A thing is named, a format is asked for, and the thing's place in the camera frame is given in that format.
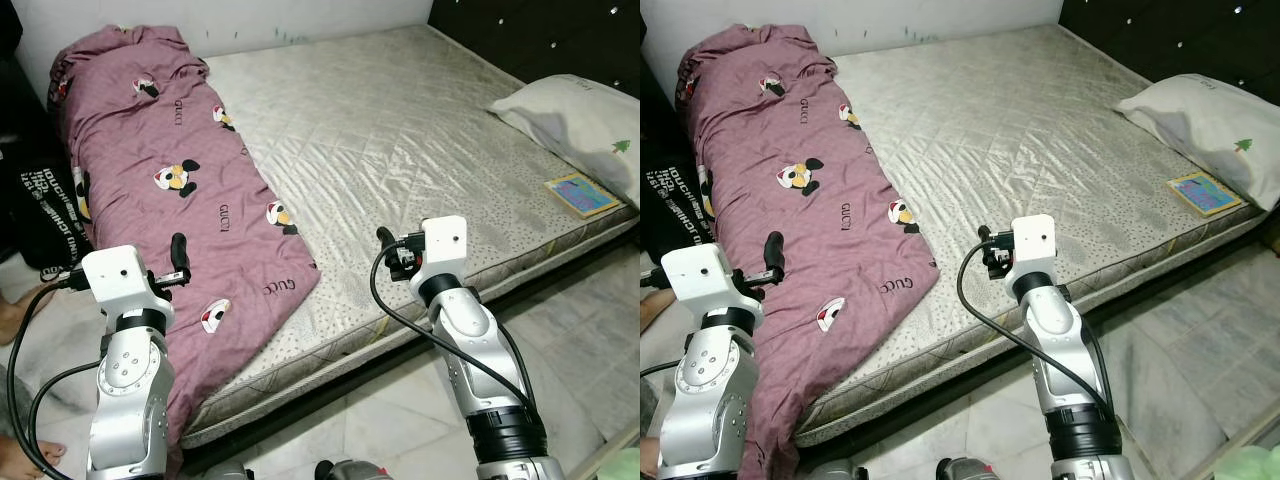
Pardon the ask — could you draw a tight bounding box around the colourful children's book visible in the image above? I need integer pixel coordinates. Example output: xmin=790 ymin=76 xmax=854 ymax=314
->
xmin=542 ymin=171 xmax=624 ymax=220
xmin=1164 ymin=171 xmax=1247 ymax=220

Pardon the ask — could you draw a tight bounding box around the white quilted mattress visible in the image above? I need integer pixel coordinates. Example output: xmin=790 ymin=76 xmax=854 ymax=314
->
xmin=799 ymin=24 xmax=1268 ymax=448
xmin=179 ymin=24 xmax=641 ymax=448

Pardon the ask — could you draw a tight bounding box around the black bag with white print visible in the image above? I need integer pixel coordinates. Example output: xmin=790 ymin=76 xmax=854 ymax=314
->
xmin=640 ymin=60 xmax=717 ymax=293
xmin=0 ymin=60 xmax=97 ymax=283

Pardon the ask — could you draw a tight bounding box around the purple cartoon print blanket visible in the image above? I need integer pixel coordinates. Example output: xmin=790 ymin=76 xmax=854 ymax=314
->
xmin=49 ymin=24 xmax=322 ymax=448
xmin=674 ymin=24 xmax=942 ymax=480

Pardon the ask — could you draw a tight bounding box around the light green fluffy garment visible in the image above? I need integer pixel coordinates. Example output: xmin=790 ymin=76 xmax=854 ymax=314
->
xmin=1215 ymin=440 xmax=1280 ymax=480
xmin=600 ymin=445 xmax=641 ymax=480

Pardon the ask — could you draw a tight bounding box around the dark tufted headboard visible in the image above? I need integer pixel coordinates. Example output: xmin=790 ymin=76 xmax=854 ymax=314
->
xmin=427 ymin=0 xmax=641 ymax=97
xmin=1059 ymin=0 xmax=1280 ymax=92

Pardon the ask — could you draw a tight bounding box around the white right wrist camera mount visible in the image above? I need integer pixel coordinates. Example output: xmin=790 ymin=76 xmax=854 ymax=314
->
xmin=1009 ymin=214 xmax=1059 ymax=287
xmin=419 ymin=214 xmax=470 ymax=292

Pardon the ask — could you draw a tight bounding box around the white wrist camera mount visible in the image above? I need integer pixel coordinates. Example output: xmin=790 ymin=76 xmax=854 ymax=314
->
xmin=1009 ymin=214 xmax=1059 ymax=287
xmin=419 ymin=214 xmax=470 ymax=292
xmin=79 ymin=244 xmax=175 ymax=332
xmin=659 ymin=244 xmax=757 ymax=327

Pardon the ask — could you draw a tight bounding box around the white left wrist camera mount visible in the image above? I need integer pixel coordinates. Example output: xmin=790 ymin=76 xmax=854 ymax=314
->
xmin=659 ymin=244 xmax=757 ymax=327
xmin=79 ymin=244 xmax=175 ymax=332

